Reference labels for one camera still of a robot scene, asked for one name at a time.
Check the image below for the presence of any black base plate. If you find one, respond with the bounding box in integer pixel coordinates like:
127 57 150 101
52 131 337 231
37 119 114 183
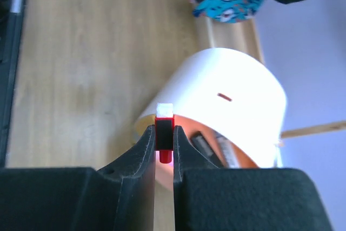
1 0 26 168

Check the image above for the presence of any salmon pink drawer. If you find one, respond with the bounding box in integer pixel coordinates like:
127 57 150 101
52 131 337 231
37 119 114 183
155 115 258 191

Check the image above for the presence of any small red cap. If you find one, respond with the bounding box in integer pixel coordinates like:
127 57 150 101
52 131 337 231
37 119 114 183
155 103 175 164

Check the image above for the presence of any purple black highlighter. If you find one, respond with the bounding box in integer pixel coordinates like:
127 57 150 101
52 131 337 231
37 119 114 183
214 131 240 168

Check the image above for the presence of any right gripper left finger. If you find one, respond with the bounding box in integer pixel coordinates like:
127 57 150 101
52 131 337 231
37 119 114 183
1 127 155 230

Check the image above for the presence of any blue black highlighter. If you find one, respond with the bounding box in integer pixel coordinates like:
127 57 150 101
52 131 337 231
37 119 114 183
190 131 224 168

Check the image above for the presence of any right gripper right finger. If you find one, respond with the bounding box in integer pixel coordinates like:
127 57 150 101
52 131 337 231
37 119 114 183
174 126 332 231

